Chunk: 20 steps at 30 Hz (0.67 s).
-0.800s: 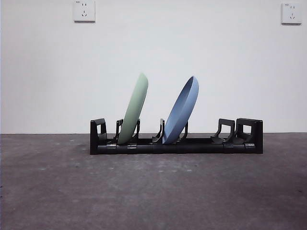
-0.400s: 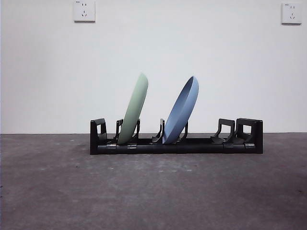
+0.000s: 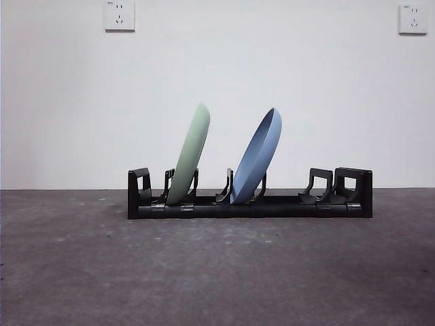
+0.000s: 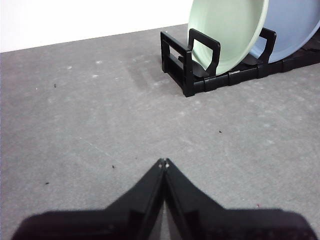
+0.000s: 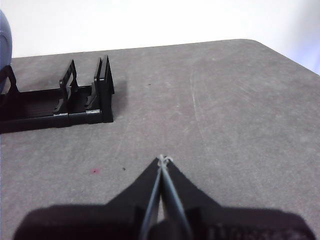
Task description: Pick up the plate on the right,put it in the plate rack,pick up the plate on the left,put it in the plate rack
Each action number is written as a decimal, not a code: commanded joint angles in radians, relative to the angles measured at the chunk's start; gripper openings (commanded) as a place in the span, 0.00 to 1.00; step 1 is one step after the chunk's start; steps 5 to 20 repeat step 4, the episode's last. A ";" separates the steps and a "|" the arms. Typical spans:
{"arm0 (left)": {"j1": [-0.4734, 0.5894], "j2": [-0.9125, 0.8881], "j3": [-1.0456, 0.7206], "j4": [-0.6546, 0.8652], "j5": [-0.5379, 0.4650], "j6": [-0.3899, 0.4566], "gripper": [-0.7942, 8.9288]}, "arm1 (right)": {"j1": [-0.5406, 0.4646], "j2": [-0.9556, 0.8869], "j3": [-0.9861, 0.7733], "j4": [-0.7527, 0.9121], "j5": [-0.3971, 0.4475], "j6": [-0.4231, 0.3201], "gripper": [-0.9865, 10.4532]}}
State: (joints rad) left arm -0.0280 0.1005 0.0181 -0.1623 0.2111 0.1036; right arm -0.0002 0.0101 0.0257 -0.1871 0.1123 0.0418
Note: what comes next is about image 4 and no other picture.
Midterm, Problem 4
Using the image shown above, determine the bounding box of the black plate rack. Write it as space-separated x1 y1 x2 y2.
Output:
160 27 320 98

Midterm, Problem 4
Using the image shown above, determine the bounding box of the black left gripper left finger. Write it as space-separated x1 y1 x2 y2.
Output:
7 158 166 240

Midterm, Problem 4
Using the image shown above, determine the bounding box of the pale green round plate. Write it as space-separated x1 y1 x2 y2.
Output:
187 0 270 76

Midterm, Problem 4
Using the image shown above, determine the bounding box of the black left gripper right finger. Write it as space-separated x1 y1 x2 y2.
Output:
163 157 318 240

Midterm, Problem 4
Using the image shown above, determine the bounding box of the blue round plate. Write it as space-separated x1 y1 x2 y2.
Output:
249 0 320 64

